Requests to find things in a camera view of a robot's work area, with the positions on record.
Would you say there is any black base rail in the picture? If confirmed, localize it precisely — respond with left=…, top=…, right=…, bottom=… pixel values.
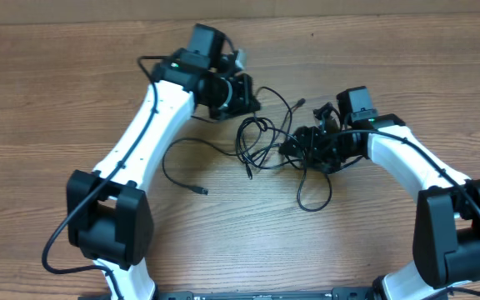
left=77, top=282, right=391, bottom=300

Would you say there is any black cable silver plug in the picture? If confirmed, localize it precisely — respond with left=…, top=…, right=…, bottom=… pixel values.
left=235, top=87, right=333, bottom=213

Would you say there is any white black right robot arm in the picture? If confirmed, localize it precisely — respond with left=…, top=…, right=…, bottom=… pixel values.
left=279, top=86, right=480, bottom=299

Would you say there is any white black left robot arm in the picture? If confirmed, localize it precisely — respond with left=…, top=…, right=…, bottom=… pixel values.
left=64, top=24, right=261, bottom=299

